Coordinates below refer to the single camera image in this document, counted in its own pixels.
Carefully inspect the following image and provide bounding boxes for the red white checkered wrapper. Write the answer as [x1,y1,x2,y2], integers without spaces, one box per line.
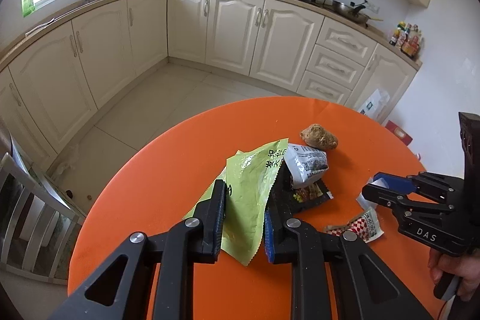
[324,207,384,243]

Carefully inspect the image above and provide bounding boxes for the light green snack wrapper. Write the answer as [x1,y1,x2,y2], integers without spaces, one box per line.
[182,138,290,267]

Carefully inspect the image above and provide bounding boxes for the lower kitchen cabinets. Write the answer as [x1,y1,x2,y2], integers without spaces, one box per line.
[1,0,420,169]

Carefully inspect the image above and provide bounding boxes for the person's right hand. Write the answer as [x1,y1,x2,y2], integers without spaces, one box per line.
[428,249,480,301]

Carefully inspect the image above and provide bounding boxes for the round orange table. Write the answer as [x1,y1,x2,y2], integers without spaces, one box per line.
[67,97,443,319]

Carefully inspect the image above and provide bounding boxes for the white rice sack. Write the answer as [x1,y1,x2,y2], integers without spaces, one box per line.
[357,88,391,124]

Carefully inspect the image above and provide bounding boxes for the black dark snack wrapper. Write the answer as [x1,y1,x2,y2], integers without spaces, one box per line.
[267,163,334,214]

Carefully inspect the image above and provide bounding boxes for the white black crumpled wrapper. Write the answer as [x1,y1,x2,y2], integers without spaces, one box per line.
[284,143,329,189]

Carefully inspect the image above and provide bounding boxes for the brown crumpled paper ball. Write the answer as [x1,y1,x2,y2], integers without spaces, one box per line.
[299,124,338,151]

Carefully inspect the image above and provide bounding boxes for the white chair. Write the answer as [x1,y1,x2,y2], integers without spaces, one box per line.
[1,136,86,285]

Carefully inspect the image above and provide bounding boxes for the condiment bottles rack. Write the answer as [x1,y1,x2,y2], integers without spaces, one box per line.
[389,21,423,60]

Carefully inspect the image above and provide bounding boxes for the steel wok on counter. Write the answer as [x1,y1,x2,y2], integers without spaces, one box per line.
[331,1,383,24]

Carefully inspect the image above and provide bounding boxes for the green dish soap bottle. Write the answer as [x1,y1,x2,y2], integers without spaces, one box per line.
[22,0,35,17]

